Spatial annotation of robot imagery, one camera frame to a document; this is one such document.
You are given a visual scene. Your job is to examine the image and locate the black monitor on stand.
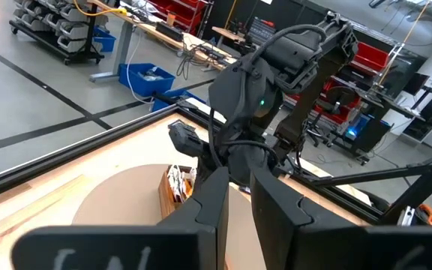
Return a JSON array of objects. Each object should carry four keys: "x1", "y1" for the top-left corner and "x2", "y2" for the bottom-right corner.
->
[{"x1": 403, "y1": 71, "x2": 432, "y2": 110}]

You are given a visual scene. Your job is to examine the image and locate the wooden workbench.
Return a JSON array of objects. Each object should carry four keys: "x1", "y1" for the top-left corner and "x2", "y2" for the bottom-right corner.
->
[{"x1": 88, "y1": 0, "x2": 239, "y2": 72}]

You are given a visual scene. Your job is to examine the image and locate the small blue bin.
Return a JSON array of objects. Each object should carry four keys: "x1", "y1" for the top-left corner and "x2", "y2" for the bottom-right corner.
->
[{"x1": 92, "y1": 25, "x2": 117, "y2": 53}]

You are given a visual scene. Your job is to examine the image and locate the black aluminium table frame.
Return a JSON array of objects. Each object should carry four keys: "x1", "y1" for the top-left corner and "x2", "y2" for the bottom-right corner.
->
[{"x1": 0, "y1": 97, "x2": 432, "y2": 226}]

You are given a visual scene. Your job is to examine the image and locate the grey desk leg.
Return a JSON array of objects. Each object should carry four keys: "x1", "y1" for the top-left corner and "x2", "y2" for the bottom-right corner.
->
[{"x1": 89, "y1": 20, "x2": 134, "y2": 83}]

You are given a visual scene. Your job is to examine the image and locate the white cable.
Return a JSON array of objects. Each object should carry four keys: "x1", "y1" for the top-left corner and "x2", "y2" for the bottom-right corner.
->
[{"x1": 125, "y1": 31, "x2": 155, "y2": 104}]

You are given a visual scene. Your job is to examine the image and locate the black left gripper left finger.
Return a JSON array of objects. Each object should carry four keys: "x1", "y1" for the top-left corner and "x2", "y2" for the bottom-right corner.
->
[{"x1": 10, "y1": 166, "x2": 230, "y2": 270}]

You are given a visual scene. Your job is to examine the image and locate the blue storage bin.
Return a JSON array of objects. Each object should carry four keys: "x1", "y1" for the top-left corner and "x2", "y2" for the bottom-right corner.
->
[
  {"x1": 151, "y1": 88, "x2": 208, "y2": 113},
  {"x1": 118, "y1": 62, "x2": 176, "y2": 98}
]

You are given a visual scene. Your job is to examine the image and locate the round grey mat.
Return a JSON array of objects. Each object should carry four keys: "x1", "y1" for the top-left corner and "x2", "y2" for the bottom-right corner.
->
[{"x1": 71, "y1": 163, "x2": 262, "y2": 270}]

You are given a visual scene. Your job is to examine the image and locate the orange black tool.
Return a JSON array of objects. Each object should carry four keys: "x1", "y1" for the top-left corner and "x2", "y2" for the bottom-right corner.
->
[{"x1": 399, "y1": 204, "x2": 432, "y2": 227}]

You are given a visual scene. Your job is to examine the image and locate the black rack grey bins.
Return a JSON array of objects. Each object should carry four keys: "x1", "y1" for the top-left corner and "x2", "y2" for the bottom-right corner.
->
[{"x1": 8, "y1": 0, "x2": 108, "y2": 65}]

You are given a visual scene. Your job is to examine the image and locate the wooden three-compartment tray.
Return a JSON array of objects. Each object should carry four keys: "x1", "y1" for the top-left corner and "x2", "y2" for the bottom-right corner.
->
[{"x1": 157, "y1": 164, "x2": 202, "y2": 218}]

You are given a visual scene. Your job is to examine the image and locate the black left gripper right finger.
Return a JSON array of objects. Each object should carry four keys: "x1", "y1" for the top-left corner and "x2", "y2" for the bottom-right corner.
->
[{"x1": 250, "y1": 167, "x2": 432, "y2": 270}]

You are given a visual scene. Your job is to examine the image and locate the red bin shelf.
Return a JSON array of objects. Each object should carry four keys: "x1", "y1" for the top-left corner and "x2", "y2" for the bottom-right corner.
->
[{"x1": 146, "y1": 0, "x2": 214, "y2": 35}]

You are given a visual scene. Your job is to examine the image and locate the red bin rack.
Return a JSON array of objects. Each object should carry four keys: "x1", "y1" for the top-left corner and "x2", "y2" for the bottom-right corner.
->
[{"x1": 313, "y1": 40, "x2": 393, "y2": 125}]

